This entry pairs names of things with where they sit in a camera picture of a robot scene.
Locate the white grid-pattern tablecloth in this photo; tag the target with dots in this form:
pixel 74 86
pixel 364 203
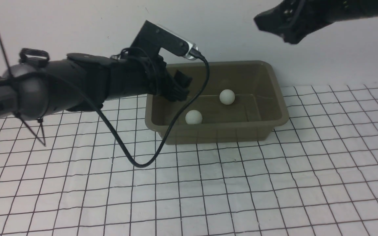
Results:
pixel 315 176

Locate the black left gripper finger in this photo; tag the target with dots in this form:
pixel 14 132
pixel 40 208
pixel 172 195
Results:
pixel 182 79
pixel 175 93

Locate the white table-tennis ball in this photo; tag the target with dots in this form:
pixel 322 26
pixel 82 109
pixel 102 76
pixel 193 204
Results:
pixel 227 97
pixel 193 117

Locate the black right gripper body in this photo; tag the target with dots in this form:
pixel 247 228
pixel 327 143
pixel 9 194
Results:
pixel 293 20

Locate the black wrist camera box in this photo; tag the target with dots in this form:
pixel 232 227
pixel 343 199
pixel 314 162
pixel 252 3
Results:
pixel 152 37

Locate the olive green plastic bin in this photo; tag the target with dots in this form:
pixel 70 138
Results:
pixel 259 106

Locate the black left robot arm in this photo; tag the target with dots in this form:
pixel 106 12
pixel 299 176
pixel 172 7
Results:
pixel 39 87

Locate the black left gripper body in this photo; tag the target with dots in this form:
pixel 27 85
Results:
pixel 137 76

